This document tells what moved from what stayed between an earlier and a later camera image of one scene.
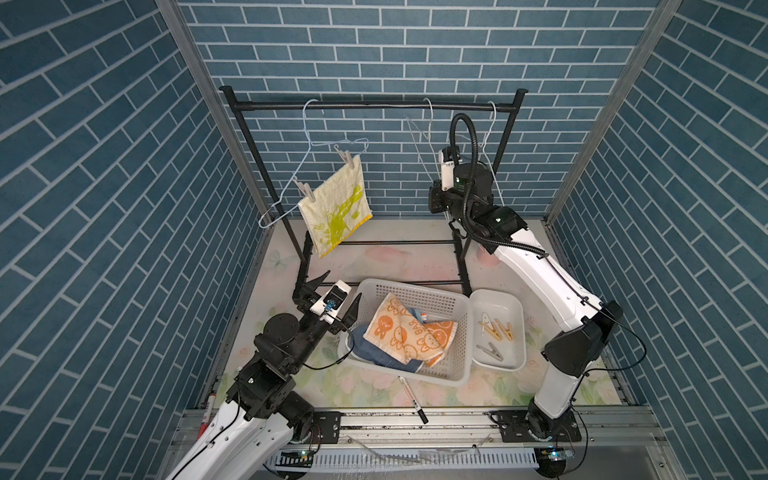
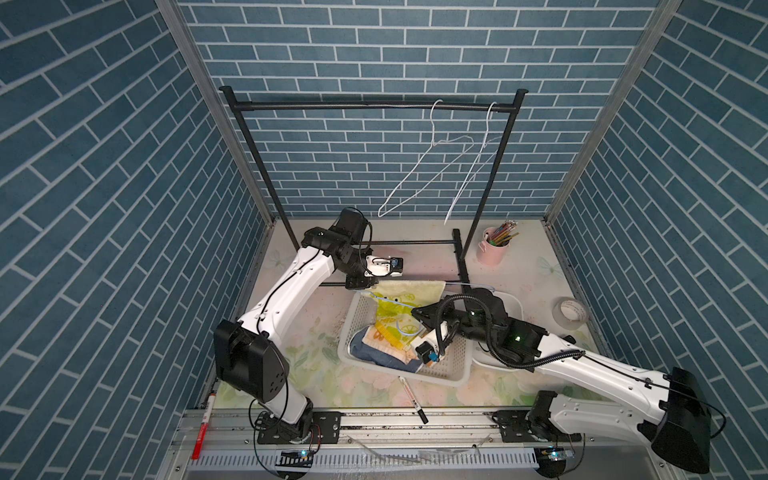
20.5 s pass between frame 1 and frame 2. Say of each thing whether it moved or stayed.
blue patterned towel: stayed
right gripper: moved
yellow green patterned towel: moved
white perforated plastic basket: stayed
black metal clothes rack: stayed
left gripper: moved
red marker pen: stayed
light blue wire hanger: moved
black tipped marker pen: stayed
